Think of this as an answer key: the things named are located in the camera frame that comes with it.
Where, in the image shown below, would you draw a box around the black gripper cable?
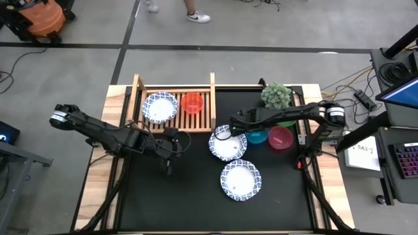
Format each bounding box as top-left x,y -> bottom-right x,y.
130,120 -> 193,154
214,129 -> 234,142

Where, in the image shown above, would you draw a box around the blue translucent plastic bowl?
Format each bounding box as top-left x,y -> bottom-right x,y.
244,129 -> 269,145

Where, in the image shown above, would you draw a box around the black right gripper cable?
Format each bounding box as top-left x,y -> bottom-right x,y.
214,129 -> 234,142

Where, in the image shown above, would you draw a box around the black floor cable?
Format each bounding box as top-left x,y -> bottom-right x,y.
0,48 -> 48,95

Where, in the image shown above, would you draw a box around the tangled black cables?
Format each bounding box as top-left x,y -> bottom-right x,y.
240,0 -> 281,12

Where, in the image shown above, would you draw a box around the wooden slatted shelf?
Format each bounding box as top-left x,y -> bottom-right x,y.
125,72 -> 217,134

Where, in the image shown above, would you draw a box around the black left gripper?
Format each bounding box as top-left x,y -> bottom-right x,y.
153,135 -> 183,177

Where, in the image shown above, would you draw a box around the black power strip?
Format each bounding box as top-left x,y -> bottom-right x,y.
353,89 -> 378,111

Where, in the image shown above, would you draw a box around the pale green artificial plant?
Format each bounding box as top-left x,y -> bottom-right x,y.
260,81 -> 293,110

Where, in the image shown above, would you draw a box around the grey equipment cart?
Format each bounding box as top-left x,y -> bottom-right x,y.
370,48 -> 418,206

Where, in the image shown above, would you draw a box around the black table mat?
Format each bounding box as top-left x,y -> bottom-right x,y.
118,87 -> 314,231

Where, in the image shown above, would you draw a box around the orange shop vacuum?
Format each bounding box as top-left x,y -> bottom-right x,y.
0,0 -> 76,45

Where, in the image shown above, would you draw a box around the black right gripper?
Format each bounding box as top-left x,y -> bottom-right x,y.
228,109 -> 259,137

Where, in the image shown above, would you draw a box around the computer monitor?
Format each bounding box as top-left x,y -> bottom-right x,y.
374,76 -> 418,110

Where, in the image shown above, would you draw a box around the pink translucent plastic bowl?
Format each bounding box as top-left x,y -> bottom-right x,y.
268,125 -> 294,151

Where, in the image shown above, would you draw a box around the black box with blue light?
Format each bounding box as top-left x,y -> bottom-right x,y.
0,120 -> 21,146

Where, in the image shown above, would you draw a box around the coiled black cable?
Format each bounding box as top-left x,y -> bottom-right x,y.
378,61 -> 411,86

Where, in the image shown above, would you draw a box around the white labelled paper sheet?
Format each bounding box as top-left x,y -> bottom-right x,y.
344,143 -> 381,172

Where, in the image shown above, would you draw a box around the backlit keyboard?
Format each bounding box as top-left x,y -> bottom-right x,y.
388,142 -> 418,180

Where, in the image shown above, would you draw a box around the blue patterned paper plate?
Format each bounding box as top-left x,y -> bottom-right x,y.
142,91 -> 180,125
219,159 -> 263,202
208,124 -> 248,163

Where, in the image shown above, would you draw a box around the black power cable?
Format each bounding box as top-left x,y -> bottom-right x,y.
326,68 -> 386,125

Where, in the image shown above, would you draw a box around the grey metal stand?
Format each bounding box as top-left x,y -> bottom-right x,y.
0,140 -> 54,234

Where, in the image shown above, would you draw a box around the red translucent plastic bowl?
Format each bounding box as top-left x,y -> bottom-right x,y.
180,92 -> 205,115

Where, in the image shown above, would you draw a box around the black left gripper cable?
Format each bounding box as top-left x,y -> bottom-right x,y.
130,120 -> 193,154

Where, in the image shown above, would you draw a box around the black diagonal pole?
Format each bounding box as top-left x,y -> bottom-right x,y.
383,24 -> 418,59

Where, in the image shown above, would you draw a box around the yellow cable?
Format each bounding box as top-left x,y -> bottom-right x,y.
321,67 -> 375,99

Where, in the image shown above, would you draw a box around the black slanted bar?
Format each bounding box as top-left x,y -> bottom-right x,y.
335,111 -> 393,153

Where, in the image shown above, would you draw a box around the person's leg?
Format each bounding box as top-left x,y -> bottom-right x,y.
182,0 -> 197,14

